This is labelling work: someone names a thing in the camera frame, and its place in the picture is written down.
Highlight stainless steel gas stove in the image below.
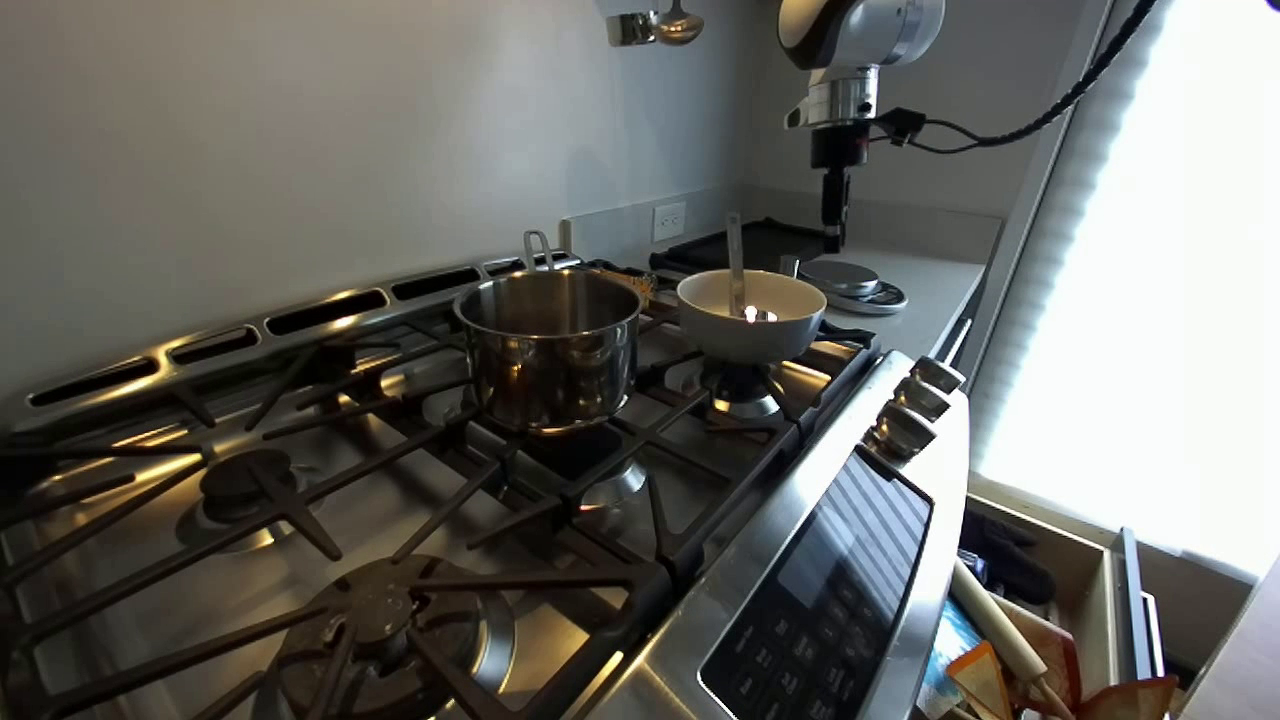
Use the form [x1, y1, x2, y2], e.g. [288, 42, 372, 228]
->
[0, 251, 976, 720]

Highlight brown flat item in drawer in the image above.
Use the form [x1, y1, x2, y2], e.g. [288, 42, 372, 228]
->
[997, 598, 1089, 712]

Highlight black countertop board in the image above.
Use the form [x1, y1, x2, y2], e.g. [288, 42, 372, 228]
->
[649, 215, 850, 280]

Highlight hanging silver utensil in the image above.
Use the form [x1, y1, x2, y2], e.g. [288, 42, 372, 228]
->
[604, 4, 659, 53]

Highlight grey metal spoon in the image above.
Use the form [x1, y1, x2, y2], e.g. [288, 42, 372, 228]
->
[725, 215, 753, 321]

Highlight wooden rolling pin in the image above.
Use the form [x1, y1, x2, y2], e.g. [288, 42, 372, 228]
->
[946, 555, 1076, 720]

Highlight white wall outlet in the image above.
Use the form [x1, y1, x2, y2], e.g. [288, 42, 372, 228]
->
[649, 197, 686, 244]

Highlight black item in drawer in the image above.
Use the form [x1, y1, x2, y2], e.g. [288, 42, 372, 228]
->
[959, 509, 1059, 607]

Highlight white window blind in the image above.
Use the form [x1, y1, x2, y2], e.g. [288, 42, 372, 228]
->
[969, 0, 1280, 582]

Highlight blue and white cloth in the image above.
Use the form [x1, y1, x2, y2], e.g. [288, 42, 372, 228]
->
[915, 598, 986, 720]

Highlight glass pot lid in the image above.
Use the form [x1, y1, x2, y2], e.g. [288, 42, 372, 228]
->
[800, 251, 911, 321]

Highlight silver cooking pot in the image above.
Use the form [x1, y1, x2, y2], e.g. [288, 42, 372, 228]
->
[446, 228, 649, 439]

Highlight open white kitchen drawer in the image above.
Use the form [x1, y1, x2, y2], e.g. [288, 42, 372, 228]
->
[956, 474, 1262, 720]

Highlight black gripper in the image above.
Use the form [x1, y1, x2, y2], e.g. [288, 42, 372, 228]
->
[808, 126, 870, 256]

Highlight round gas burner head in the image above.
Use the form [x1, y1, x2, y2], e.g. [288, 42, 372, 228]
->
[698, 371, 796, 436]
[320, 555, 436, 683]
[195, 443, 309, 528]

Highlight hanging silver ladle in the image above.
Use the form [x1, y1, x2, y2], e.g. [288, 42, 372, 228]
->
[651, 0, 707, 53]

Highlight silver stove knob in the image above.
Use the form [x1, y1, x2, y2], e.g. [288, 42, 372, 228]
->
[915, 351, 969, 398]
[858, 406, 939, 469]
[891, 371, 956, 425]

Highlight white pan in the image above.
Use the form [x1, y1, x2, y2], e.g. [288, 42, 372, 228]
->
[673, 263, 832, 371]

